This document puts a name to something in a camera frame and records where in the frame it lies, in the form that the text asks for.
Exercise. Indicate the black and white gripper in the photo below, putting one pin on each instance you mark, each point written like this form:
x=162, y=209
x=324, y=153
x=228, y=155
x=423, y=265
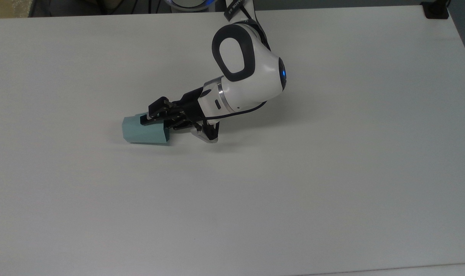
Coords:
x=192, y=107

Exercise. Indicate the light teal faceted cup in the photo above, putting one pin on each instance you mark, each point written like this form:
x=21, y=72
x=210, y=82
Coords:
x=142, y=134

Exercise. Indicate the yellowish board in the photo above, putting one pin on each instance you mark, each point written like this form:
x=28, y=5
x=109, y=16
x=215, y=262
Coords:
x=6, y=8

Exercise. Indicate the black table clamp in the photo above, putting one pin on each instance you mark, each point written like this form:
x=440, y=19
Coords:
x=434, y=10

